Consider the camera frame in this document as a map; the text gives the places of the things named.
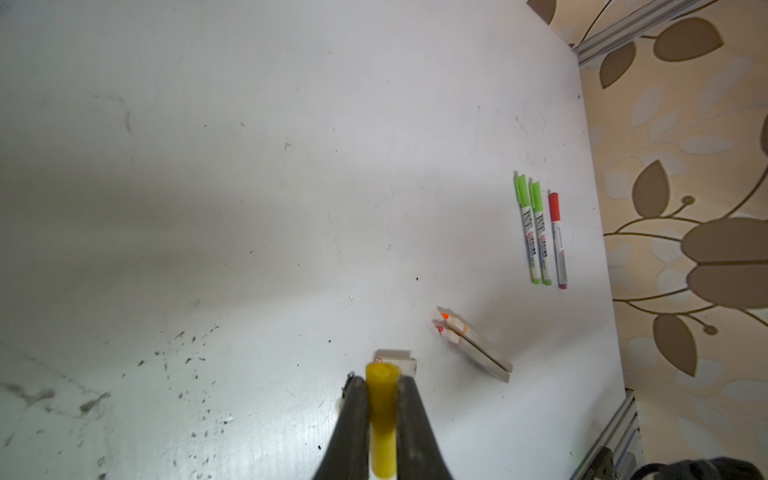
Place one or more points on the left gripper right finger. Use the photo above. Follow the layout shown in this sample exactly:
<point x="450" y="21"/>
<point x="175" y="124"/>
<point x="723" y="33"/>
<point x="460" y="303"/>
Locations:
<point x="417" y="452"/>

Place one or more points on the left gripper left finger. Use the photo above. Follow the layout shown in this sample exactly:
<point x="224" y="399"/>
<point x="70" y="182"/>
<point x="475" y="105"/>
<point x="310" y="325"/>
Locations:
<point x="347" y="453"/>

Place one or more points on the yellow pen cap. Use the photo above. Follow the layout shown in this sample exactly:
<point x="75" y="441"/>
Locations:
<point x="381" y="381"/>

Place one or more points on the green white pen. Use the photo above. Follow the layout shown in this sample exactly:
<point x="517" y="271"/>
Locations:
<point x="531" y="244"/>

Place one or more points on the thin white pen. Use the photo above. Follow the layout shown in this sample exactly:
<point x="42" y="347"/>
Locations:
<point x="540" y="228"/>

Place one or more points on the red white pen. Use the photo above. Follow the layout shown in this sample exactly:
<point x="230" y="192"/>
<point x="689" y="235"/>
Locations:
<point x="559" y="255"/>

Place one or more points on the red pen cap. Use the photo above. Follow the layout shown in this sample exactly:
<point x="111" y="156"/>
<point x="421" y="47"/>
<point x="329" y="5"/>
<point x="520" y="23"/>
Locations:
<point x="554" y="207"/>

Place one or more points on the light green pen cap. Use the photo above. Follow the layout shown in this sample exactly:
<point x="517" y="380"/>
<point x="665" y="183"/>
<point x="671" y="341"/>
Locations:
<point x="536" y="197"/>

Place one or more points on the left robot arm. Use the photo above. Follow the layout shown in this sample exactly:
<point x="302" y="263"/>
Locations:
<point x="717" y="468"/>

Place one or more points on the beige pen cap pink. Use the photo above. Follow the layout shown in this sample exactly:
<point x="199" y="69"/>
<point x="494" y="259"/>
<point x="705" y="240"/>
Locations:
<point x="403" y="359"/>

